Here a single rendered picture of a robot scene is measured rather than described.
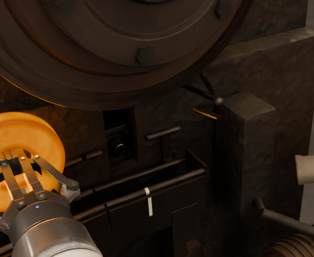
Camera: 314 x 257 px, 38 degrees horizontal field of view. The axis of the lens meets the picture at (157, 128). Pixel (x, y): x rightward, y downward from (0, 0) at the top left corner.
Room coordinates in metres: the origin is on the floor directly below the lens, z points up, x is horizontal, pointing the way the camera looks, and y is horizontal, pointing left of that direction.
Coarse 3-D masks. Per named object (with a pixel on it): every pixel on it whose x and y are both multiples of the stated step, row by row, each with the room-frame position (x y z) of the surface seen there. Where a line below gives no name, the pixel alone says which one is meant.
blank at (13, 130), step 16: (16, 112) 0.59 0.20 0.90; (0, 128) 0.55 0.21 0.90; (16, 128) 0.56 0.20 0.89; (32, 128) 0.57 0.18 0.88; (48, 128) 0.58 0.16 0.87; (0, 144) 0.55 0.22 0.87; (16, 144) 0.56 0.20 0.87; (32, 144) 0.57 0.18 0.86; (48, 144) 0.58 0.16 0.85; (48, 160) 0.58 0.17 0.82; (64, 160) 0.59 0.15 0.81; (16, 176) 0.58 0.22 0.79; (0, 192) 0.54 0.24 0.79; (0, 208) 0.54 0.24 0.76
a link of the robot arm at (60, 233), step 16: (48, 224) 0.37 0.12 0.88; (64, 224) 0.37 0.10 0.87; (80, 224) 0.38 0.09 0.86; (32, 240) 0.35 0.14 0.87; (48, 240) 0.35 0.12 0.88; (64, 240) 0.35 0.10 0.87; (80, 240) 0.35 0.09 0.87; (16, 256) 0.35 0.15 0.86; (32, 256) 0.33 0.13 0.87; (48, 256) 0.33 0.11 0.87
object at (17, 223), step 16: (32, 192) 0.46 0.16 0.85; (48, 192) 0.46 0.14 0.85; (16, 208) 0.43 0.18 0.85; (32, 208) 0.40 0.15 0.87; (48, 208) 0.40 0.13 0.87; (64, 208) 0.42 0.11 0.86; (0, 224) 0.41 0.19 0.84; (16, 224) 0.39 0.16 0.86; (32, 224) 0.38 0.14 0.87; (16, 240) 0.37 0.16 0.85
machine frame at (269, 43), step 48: (288, 0) 0.94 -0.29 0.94; (240, 48) 0.86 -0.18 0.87; (288, 48) 0.88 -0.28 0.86; (0, 96) 0.68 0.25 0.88; (192, 96) 0.78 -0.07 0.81; (288, 96) 0.88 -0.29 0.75; (96, 144) 0.69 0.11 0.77; (144, 144) 0.73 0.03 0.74; (192, 144) 0.78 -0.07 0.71; (288, 144) 0.89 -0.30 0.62; (288, 192) 0.90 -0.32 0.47; (0, 240) 0.61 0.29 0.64; (144, 240) 0.72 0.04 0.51; (240, 240) 0.83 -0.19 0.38
